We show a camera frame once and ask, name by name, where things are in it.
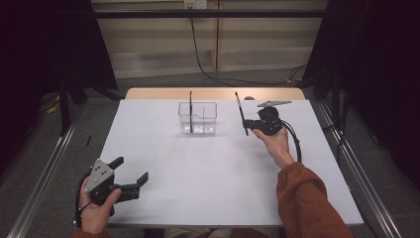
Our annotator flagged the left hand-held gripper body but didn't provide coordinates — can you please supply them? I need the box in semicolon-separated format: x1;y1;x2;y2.
84;159;142;207

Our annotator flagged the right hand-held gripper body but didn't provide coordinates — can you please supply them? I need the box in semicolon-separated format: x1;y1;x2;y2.
257;100;293;137

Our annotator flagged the thin black makeup brush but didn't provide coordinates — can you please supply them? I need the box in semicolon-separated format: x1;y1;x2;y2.
234;90;250;137

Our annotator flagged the clear plastic organizer box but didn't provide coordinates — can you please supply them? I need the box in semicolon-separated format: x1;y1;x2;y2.
177;101;218;136

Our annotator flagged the black brush with silver ferrule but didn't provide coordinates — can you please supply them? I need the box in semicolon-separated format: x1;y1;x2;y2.
188;90;194;134

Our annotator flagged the person's right hand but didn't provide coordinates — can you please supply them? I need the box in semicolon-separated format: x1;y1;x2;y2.
252;127;296;171

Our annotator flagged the person's left hand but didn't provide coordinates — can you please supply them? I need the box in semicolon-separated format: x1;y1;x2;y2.
78;177;123;236

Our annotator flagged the white table cover sheet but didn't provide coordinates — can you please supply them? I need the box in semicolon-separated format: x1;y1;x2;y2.
72;98;365;227

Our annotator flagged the black curtain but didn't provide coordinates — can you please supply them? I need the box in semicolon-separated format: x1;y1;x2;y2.
301;0;420;189
0;0;118;177

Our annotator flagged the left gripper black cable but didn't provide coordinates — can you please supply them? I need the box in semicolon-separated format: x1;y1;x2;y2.
73;170;93;229

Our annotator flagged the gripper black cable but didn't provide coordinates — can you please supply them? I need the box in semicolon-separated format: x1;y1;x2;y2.
73;170;93;229
280;119;303;164

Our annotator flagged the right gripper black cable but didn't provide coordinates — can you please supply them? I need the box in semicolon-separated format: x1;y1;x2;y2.
280;119;303;164

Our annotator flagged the aluminium floor rail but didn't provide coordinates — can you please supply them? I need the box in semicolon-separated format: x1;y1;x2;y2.
313;100;402;238
6;98;87;238

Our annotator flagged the black metal stand post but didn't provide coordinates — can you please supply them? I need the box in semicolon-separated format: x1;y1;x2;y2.
58;78;72;137
331;65;341;123

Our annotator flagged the long black wall cable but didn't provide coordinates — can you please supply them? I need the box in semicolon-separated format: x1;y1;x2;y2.
188;16;308;87

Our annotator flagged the black horizontal frame bar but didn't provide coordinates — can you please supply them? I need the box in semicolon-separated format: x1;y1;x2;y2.
93;9;328;19

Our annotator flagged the white wall outlet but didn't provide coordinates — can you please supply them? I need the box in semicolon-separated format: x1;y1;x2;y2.
183;0;208;10

